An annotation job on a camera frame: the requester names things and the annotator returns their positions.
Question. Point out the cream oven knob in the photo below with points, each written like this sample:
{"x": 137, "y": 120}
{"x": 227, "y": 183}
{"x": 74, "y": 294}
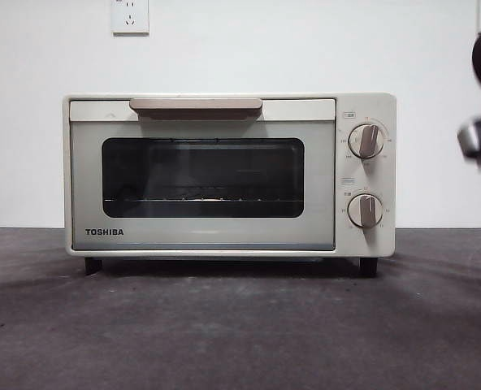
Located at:
{"x": 366, "y": 141}
{"x": 365, "y": 211}

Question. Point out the cream Toshiba toaster oven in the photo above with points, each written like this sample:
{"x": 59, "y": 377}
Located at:
{"x": 366, "y": 178}

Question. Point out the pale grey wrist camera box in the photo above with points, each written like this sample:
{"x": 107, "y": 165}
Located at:
{"x": 468, "y": 136}

